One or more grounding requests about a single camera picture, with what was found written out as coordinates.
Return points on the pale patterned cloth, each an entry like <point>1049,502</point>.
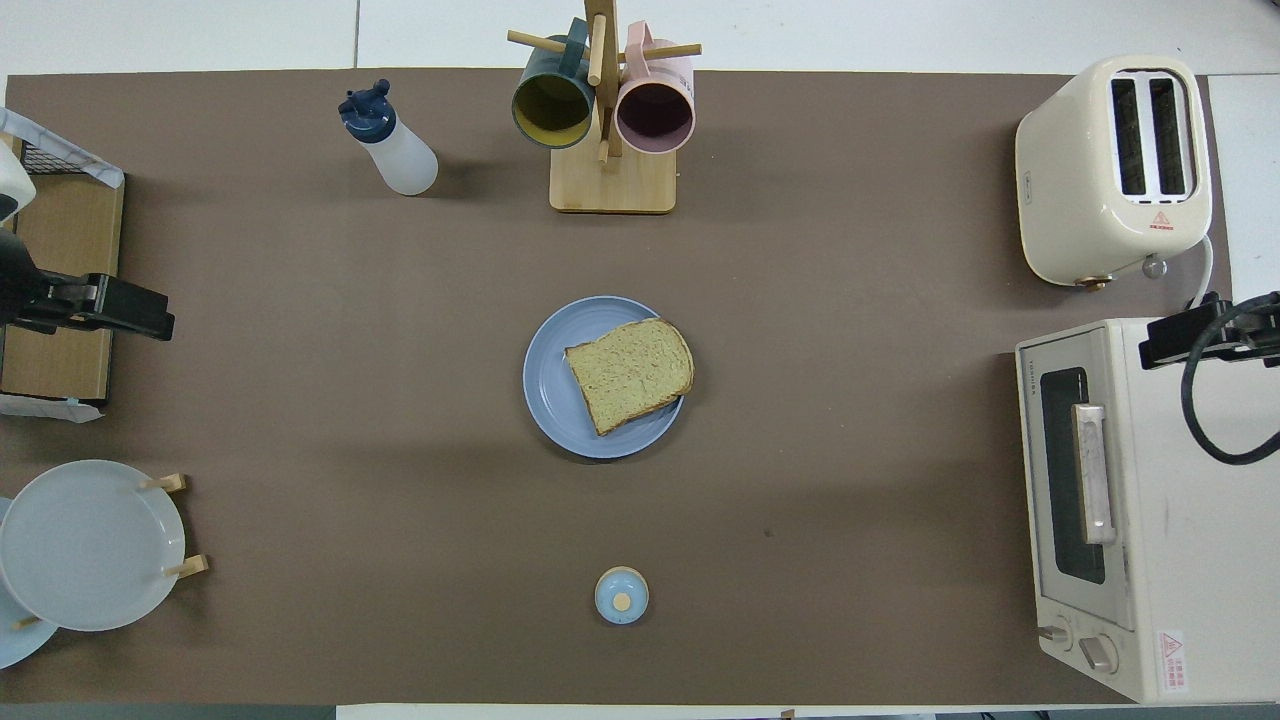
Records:
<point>60,150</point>

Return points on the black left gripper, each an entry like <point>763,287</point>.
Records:
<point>18,280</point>

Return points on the cream two-slot toaster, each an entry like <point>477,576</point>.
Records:
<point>1080,180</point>

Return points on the pink mug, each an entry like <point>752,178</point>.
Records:
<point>655,115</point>

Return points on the grey round plate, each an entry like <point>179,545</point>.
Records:
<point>90,545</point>

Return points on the wooden plate rack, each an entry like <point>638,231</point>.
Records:
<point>190,567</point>

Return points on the brown table mat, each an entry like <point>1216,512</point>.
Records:
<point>300,300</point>

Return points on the small blue call bell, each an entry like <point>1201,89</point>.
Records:
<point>622,598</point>

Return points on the dark teal mug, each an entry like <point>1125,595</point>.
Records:
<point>552,110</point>

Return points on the light blue round plate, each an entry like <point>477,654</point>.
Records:
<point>20,645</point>

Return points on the white seasoning bottle blue cap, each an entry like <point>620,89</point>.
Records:
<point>400,160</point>

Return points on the toasted bread slice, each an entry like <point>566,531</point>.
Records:
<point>630,375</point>

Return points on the wooden mug tree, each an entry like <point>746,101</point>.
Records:
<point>610,185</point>

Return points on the white toaster oven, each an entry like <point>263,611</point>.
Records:
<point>1180,520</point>

